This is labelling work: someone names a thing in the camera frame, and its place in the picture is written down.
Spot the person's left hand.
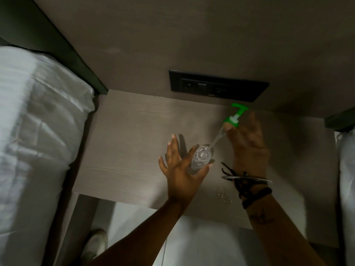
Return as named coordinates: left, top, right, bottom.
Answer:
left=158, top=134, right=213, bottom=204

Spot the person's right hand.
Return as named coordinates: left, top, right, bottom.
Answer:
left=223, top=111, right=270, bottom=175

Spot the clear plastic bottle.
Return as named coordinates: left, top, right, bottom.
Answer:
left=190, top=145, right=213, bottom=171

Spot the green pump with clear tube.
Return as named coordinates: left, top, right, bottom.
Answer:
left=207, top=103, right=249, bottom=153

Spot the person's left forearm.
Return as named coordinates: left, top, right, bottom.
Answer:
left=93, top=197, right=192, bottom=266

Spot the person's right forearm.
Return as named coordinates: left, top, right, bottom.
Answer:
left=234, top=174, right=329, bottom=266

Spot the brown wooden nightstand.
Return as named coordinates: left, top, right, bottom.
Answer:
left=42, top=89, right=340, bottom=266

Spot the silver bangle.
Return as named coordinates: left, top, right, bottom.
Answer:
left=221, top=175, right=273, bottom=184

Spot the black wrist band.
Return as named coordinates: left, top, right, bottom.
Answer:
left=241, top=188, right=274, bottom=210

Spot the white shoe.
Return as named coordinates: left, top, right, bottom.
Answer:
left=80, top=228, right=109, bottom=265

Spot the dark bed headboard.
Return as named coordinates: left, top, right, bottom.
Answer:
left=324, top=107, right=355, bottom=133
left=0, top=0, right=109, bottom=95

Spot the white bed with sheet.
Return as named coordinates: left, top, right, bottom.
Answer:
left=0, top=45, right=95, bottom=266
left=334, top=129, right=355, bottom=266

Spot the black thread bracelet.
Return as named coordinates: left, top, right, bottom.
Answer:
left=221, top=162, right=273, bottom=200

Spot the black wall outlet plate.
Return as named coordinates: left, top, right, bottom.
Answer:
left=169, top=70, right=270, bottom=103

